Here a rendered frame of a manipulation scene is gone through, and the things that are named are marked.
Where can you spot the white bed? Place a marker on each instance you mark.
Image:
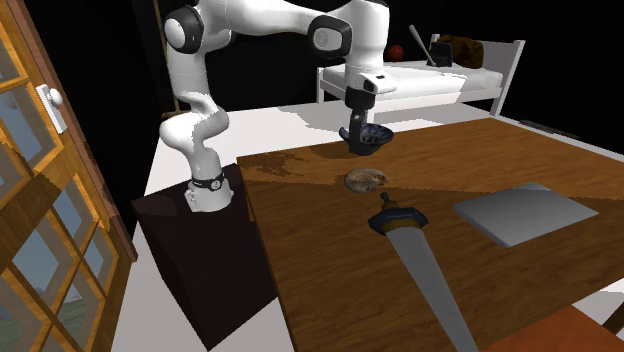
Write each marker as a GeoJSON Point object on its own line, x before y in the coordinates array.
{"type": "Point", "coordinates": [424, 80]}

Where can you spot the reddish brown chair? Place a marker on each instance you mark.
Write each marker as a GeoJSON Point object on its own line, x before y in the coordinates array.
{"type": "Point", "coordinates": [551, 334]}

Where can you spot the dark blue patterned bowl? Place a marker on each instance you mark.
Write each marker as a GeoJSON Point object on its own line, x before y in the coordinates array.
{"type": "Point", "coordinates": [382, 135]}

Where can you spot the wooden door with glass panes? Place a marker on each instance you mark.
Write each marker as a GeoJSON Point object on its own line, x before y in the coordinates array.
{"type": "Point", "coordinates": [73, 161]}

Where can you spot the brown speckled round object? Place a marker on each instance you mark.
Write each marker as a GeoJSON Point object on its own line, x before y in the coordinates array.
{"type": "Point", "coordinates": [365, 180]}

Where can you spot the grey flat laptop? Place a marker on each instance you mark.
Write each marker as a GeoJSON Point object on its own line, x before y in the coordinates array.
{"type": "Point", "coordinates": [524, 214]}

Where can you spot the brown wooden table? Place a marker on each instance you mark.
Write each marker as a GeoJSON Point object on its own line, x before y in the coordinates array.
{"type": "Point", "coordinates": [341, 273]}

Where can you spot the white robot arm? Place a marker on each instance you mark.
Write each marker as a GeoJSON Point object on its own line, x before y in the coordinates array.
{"type": "Point", "coordinates": [195, 146]}

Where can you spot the grey sword blue gold hilt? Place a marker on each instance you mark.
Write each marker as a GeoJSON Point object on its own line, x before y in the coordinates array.
{"type": "Point", "coordinates": [419, 263]}

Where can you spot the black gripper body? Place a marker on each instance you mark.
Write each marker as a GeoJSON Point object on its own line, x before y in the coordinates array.
{"type": "Point", "coordinates": [360, 100]}

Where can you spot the dark robot stand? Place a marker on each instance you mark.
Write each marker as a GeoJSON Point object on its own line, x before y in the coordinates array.
{"type": "Point", "coordinates": [204, 263]}

